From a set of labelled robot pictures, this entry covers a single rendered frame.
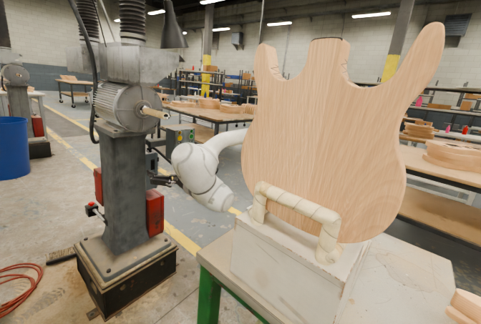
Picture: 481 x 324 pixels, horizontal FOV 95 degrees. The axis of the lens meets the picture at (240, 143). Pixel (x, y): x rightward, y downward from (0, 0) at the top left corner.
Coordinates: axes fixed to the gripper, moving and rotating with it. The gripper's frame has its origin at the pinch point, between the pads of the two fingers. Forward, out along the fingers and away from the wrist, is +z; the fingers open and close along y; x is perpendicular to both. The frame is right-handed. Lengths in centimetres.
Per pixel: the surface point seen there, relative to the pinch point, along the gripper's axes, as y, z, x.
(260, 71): -2, -55, 44
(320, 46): -2, -68, 50
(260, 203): -10, -61, 16
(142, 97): 9.2, 27.0, 27.5
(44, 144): 3, 355, -82
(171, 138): 24.4, 29.3, 0.0
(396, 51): 708, 1, 54
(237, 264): -15, -58, -3
